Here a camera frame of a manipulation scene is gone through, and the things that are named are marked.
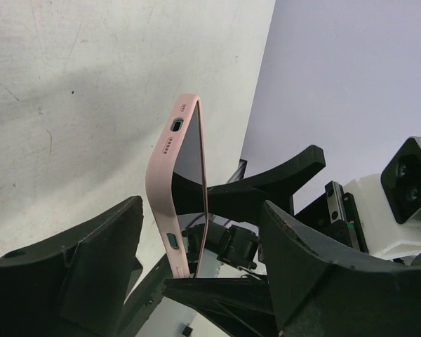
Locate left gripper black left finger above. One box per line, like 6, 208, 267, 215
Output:
0, 196, 143, 336

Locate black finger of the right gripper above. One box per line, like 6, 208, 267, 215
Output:
163, 277, 277, 337

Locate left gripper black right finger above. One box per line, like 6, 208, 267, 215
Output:
260, 201, 421, 336

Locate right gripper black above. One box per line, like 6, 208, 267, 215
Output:
182, 145, 368, 270

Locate pink phone case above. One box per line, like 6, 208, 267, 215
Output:
145, 93, 205, 279

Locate teal phone black screen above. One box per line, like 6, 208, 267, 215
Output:
172, 103, 208, 278

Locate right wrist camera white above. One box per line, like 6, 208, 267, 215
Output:
380, 136, 421, 226

